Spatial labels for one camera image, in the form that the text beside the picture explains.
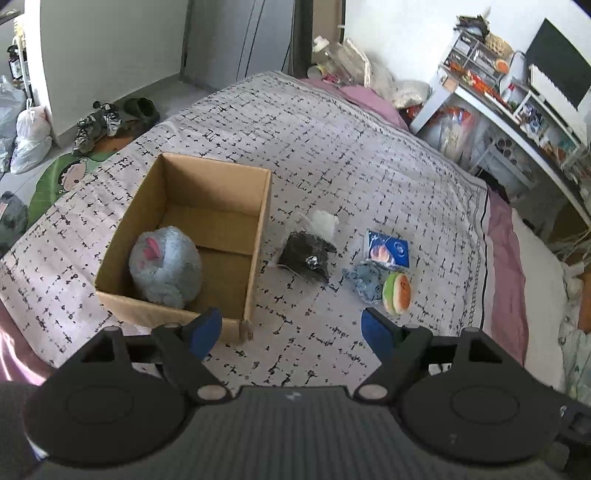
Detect burger plush toy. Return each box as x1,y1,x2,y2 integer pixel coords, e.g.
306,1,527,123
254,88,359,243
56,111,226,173
382,272,412,315

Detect grey plush mouse toy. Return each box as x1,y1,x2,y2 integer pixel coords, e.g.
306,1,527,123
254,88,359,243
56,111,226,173
128,226,202,309

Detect blue snack packet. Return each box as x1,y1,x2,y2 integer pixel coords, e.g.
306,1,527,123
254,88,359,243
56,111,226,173
363,230,411,270

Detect black item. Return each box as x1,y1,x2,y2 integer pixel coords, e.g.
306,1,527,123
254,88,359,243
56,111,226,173
276,210,339,284

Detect brown cardboard box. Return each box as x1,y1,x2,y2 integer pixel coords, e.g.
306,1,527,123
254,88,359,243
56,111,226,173
95,153,273,343

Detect pink bed sheet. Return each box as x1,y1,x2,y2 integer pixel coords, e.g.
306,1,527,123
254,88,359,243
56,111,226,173
307,79,529,364

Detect patterned white bed blanket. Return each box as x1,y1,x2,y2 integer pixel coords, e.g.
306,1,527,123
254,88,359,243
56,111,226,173
1,73,490,388

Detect green cartoon floor mat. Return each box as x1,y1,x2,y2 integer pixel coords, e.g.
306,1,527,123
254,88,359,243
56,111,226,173
27,151,113,228

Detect dark shoes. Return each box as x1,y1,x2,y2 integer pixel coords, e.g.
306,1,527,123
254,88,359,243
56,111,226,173
123,97,160,134

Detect grey sneakers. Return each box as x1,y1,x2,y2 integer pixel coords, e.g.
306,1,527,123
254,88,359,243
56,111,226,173
72,100,122,156

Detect white desk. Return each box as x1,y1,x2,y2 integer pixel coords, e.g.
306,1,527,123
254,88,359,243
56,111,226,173
410,64,590,227

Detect white plastic bag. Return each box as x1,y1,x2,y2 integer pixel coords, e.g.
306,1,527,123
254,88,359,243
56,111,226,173
10,99,52,174
0,75,26,174

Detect white desktop shelf organizer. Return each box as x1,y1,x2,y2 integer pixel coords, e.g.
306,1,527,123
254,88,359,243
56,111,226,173
499,65,588,168

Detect clear plastic bottle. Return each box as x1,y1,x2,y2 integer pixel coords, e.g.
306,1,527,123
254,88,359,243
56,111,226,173
312,36,353,84

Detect black monitor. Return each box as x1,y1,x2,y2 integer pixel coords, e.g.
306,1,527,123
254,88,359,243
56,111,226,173
525,19,591,107

